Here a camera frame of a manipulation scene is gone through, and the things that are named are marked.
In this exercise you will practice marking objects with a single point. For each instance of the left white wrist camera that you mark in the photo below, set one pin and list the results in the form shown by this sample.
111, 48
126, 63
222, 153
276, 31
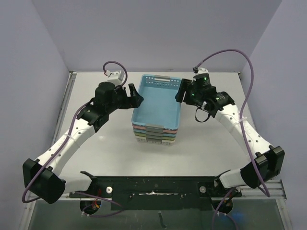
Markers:
115, 77

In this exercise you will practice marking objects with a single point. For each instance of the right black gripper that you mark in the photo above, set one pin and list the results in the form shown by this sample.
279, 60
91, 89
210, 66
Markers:
184, 91

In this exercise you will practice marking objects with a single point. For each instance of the pink plastic basket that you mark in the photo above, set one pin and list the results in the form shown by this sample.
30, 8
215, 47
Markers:
154, 129

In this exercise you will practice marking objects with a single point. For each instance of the aluminium frame rail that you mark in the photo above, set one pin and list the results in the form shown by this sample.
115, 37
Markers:
275, 188

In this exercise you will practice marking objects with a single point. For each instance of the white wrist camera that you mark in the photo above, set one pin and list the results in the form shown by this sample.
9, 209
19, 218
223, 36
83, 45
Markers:
115, 77
198, 71

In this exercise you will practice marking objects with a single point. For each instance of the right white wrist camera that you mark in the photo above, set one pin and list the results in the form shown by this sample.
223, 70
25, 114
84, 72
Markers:
198, 71

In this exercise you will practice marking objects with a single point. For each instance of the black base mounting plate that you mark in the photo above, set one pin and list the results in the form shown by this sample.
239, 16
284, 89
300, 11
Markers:
156, 192

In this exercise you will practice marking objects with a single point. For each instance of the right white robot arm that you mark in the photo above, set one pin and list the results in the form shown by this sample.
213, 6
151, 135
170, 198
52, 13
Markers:
265, 159

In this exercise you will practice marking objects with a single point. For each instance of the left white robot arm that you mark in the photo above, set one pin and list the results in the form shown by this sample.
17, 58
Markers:
42, 175

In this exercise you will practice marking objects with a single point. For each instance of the green plastic basket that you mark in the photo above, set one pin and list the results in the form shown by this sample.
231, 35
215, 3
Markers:
154, 137

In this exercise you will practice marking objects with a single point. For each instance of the blue plastic basket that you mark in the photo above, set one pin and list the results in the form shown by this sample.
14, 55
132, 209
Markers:
154, 133
159, 107

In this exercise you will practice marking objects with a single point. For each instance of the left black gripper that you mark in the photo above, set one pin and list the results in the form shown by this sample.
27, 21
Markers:
136, 99

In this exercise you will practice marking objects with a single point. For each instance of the white plastic basket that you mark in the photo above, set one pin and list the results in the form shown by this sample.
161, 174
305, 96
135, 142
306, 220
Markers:
155, 141

